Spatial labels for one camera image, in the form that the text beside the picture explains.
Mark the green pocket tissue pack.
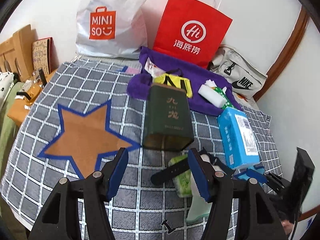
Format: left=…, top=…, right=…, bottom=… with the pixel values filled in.
left=168, top=154, right=192, bottom=198

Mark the white glove with green cuff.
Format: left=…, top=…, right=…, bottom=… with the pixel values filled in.
left=186, top=151, right=235, bottom=223

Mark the yellow mesh pouch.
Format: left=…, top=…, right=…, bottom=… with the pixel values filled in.
left=153, top=73, right=193, bottom=98

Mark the red white small packet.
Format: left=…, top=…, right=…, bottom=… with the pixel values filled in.
left=144, top=57, right=165, bottom=78

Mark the green snack packet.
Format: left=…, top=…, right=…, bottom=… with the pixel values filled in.
left=213, top=87, right=235, bottom=109

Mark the white tissue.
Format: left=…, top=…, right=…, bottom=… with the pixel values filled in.
left=204, top=80, right=217, bottom=88

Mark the person's right hand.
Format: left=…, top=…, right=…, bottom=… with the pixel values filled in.
left=281, top=219, right=294, bottom=235

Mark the blue tissue pack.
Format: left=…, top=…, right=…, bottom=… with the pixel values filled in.
left=217, top=107, right=260, bottom=169

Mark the brown felt star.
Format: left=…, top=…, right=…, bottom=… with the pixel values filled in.
left=37, top=100, right=140, bottom=179

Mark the dark green tea tin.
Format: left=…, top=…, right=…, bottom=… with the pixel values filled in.
left=142, top=83, right=194, bottom=152

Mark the grey checked tablecloth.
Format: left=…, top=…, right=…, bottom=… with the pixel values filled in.
left=0, top=55, right=284, bottom=240

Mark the grey Nike waist bag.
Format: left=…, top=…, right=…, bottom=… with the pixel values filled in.
left=208, top=45, right=267, bottom=99

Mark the purple fleece towel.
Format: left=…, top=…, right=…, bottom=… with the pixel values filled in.
left=139, top=47, right=242, bottom=116

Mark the small wooden side table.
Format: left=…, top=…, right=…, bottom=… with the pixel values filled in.
left=6, top=69, right=60, bottom=128

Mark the brown patterned gift box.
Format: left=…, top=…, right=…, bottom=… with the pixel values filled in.
left=32, top=37, right=53, bottom=75

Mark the red paper shopping bag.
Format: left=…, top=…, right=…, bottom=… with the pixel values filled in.
left=152, top=0, right=232, bottom=68

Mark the white spotted plush toy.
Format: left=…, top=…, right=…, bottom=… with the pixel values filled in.
left=0, top=72, right=16, bottom=110

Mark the white Miniso plastic bag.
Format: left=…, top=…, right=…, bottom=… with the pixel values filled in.
left=75, top=0, right=148, bottom=59

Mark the wooden headboard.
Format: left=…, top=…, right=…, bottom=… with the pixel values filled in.
left=1, top=25, right=36, bottom=82

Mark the black watch strap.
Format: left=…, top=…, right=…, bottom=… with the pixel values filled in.
left=150, top=158, right=192, bottom=186

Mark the brown wooden door frame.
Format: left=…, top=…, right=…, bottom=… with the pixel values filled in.
left=253, top=7, right=310, bottom=101

